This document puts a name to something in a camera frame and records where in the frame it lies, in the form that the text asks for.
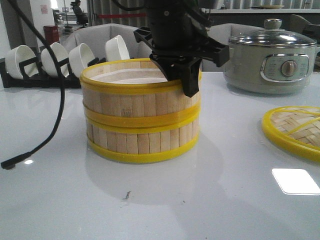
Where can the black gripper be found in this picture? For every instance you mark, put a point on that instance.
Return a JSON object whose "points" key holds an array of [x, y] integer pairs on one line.
{"points": [[177, 34]]}

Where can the bamboo steamer basket yellow rims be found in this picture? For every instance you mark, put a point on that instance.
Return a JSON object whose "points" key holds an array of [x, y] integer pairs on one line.
{"points": [[150, 145], [135, 94]]}

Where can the woven bamboo steamer lid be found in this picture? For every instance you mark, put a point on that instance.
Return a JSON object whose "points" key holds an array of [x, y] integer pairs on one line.
{"points": [[295, 129]]}

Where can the grey chair right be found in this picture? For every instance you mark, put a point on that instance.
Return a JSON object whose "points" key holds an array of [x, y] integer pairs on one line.
{"points": [[222, 33]]}

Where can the grey chair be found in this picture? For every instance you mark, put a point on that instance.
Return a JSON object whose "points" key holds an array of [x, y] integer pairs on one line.
{"points": [[222, 33], [97, 36]]}

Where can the green electric cooking pot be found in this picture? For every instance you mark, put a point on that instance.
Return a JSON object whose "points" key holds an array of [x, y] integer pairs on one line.
{"points": [[270, 70]]}

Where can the grey chair left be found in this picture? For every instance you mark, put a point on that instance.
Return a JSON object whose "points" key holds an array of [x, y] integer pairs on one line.
{"points": [[97, 36]]}

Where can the glass pot lid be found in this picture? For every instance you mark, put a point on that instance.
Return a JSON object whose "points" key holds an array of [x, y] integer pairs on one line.
{"points": [[272, 35]]}

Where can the person in background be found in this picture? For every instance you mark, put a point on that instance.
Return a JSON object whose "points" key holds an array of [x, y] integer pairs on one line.
{"points": [[81, 17]]}

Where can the red fire extinguisher box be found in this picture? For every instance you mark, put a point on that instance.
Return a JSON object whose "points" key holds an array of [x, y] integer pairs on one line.
{"points": [[51, 34]]}

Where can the black dish rack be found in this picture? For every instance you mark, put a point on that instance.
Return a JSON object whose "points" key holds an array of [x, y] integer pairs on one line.
{"points": [[40, 79]]}

